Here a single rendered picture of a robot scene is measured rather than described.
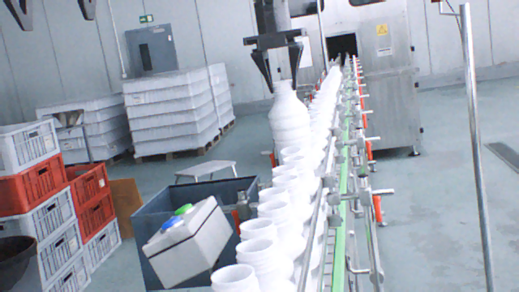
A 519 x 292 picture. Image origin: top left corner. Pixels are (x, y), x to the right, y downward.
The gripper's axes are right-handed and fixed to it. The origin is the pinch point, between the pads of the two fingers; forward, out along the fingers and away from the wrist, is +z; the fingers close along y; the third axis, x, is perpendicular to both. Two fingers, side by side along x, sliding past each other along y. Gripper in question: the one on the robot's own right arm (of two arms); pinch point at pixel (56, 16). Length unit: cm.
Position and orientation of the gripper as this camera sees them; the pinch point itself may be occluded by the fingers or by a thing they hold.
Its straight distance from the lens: 55.7
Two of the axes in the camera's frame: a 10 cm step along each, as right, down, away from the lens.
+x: 1.7, -2.0, 9.6
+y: 9.7, -1.2, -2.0
